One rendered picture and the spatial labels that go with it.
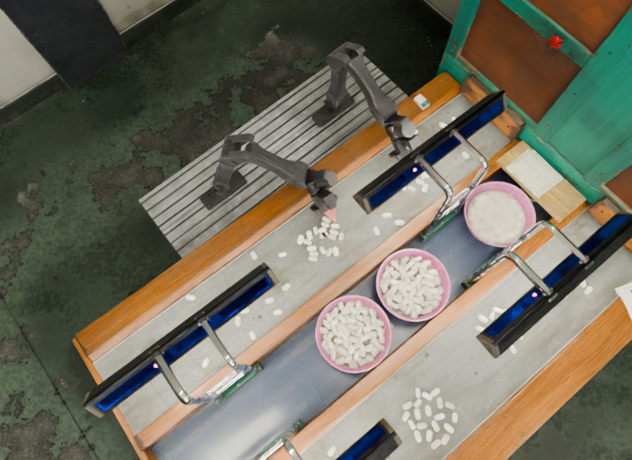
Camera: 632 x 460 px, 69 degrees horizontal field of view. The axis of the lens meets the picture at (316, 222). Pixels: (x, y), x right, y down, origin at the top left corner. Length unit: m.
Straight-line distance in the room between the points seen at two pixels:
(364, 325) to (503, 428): 0.55
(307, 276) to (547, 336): 0.88
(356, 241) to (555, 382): 0.82
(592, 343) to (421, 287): 0.60
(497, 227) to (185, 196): 1.26
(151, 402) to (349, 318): 0.74
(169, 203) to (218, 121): 1.05
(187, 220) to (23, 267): 1.29
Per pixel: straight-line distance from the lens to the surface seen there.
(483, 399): 1.76
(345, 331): 1.69
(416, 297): 1.74
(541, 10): 1.73
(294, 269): 1.74
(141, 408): 1.80
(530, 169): 1.99
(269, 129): 2.06
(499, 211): 1.93
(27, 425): 2.84
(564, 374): 1.84
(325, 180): 1.62
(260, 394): 1.76
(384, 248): 1.74
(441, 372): 1.73
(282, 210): 1.79
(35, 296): 2.92
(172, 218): 1.97
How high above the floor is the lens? 2.42
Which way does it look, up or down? 70 degrees down
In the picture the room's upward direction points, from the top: 4 degrees counter-clockwise
